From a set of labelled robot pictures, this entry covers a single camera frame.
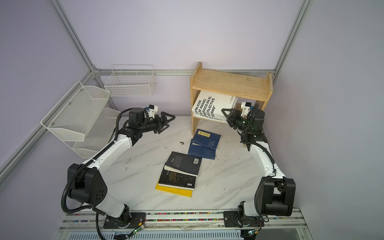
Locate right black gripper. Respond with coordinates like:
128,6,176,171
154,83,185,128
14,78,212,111
220,109,251,134

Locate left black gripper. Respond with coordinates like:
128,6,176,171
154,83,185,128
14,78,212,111
139,111,175,135

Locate white book with photo cover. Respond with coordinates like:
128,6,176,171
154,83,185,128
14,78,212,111
191,96,238,124

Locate white book with black lettering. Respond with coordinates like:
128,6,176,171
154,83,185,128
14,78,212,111
191,90,238,121

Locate black book with barcode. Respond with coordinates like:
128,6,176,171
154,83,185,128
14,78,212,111
164,152,202,177

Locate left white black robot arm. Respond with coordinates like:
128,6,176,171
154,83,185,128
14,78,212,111
61,105,176,225

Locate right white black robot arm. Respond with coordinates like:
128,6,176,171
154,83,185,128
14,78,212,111
222,107,296,220

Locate upper dark blue book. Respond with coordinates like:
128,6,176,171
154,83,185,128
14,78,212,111
191,129,221,150

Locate dark blue book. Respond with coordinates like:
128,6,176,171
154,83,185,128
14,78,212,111
191,129,221,150
188,143,216,160

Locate wooden two-tier bookshelf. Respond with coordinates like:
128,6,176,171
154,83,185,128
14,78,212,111
189,61,274,148

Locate lower dark blue book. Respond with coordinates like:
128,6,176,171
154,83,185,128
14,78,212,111
188,143,216,160

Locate black book with gold text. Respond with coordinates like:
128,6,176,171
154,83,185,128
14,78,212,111
158,169,196,191

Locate yellow book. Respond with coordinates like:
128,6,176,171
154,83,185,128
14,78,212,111
155,184,193,198

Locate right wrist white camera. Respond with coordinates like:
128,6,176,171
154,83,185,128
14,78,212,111
241,102,253,118

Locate wrist white camera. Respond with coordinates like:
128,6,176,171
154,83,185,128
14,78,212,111
145,105,158,119
241,102,253,118

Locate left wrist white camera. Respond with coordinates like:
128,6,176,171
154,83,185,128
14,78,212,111
145,105,158,119

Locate white wire wall basket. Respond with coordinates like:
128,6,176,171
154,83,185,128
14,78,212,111
105,65,157,97

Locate white mesh lower wall bin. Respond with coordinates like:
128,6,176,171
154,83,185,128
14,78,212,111
72,108,120,159

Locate white mesh wall bin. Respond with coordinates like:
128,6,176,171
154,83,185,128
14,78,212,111
72,108,120,159
41,82,110,142

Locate white mesh upper wall bin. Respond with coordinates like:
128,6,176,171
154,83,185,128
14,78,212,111
41,82,110,142

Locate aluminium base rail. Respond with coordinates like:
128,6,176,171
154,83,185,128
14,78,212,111
58,209,308,232

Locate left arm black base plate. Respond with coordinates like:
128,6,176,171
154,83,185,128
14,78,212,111
103,212,146,229

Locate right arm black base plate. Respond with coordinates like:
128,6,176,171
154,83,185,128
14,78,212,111
223,211,265,228

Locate white ventilated cable duct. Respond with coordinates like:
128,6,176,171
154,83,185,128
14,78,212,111
63,230,243,240

